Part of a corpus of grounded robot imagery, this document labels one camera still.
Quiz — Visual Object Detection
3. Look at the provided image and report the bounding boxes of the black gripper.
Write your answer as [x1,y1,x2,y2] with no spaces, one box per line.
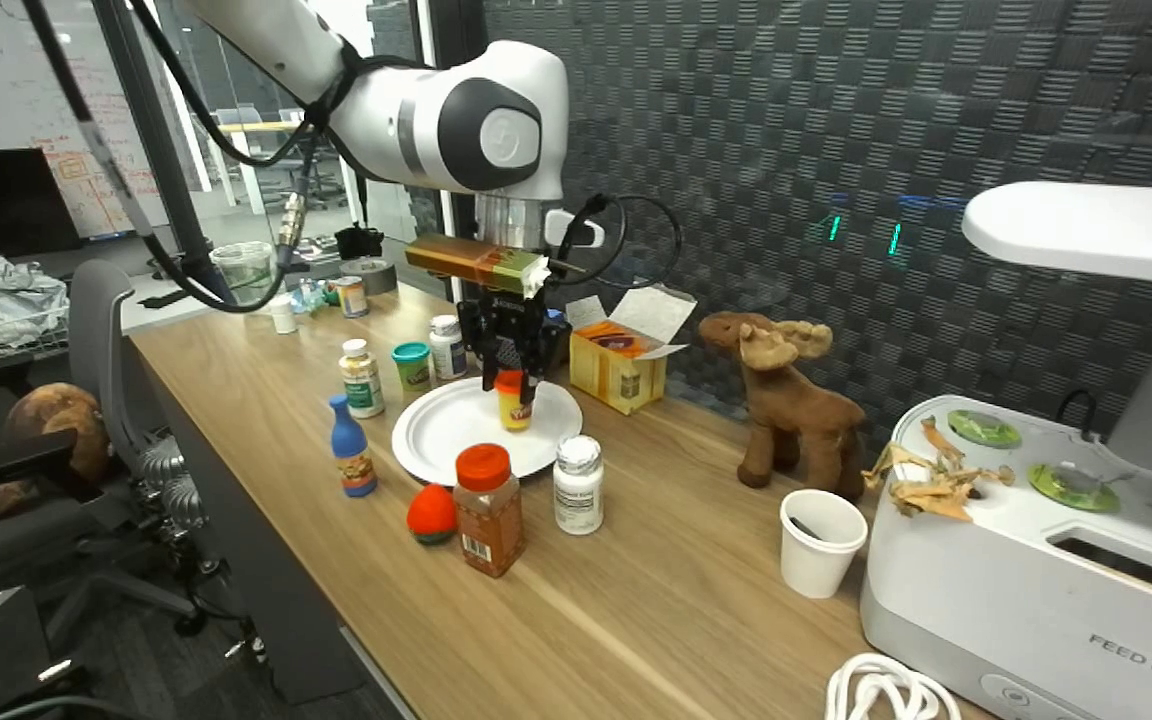
[458,286,564,377]

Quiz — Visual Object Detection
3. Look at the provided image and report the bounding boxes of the teal lid green jar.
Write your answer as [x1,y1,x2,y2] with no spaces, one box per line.
[391,341,433,391]

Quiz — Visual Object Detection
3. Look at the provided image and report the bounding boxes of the white bottle green label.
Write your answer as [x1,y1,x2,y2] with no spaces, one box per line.
[342,341,383,417]

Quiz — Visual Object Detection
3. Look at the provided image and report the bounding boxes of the white pill bottle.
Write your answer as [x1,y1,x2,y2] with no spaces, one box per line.
[553,437,606,537]

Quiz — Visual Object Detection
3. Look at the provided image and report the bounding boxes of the orange lid spice jar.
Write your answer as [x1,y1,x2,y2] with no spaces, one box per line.
[458,442,526,574]

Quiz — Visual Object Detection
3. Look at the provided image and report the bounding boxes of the white bottle dark label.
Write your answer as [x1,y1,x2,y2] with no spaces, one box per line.
[430,315,460,378]

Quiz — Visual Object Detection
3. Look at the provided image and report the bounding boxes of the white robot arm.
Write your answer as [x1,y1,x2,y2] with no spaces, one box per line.
[188,0,567,246]

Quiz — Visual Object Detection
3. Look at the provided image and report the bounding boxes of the white paper plate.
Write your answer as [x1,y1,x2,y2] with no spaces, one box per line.
[391,378,586,485]

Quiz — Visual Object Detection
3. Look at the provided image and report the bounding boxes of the yellow cardboard box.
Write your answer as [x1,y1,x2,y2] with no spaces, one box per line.
[567,283,696,417]

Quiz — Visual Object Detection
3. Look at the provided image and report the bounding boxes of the blue toy bottle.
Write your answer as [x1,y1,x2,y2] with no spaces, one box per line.
[327,391,377,498]

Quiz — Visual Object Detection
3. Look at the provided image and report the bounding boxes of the red strawberry toy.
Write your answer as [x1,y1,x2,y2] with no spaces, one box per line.
[408,485,458,544]

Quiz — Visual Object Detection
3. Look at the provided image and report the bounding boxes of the brown moose plush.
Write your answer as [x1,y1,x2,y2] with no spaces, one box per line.
[701,310,870,498]

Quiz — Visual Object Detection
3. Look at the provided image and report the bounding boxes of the white paper cup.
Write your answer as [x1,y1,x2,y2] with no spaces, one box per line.
[781,486,870,601]

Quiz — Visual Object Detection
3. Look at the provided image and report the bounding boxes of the white appliance base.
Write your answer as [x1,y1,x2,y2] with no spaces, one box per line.
[861,397,1152,720]

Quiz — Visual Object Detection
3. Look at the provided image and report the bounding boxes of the white rope coil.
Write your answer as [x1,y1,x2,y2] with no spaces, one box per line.
[820,647,966,720]

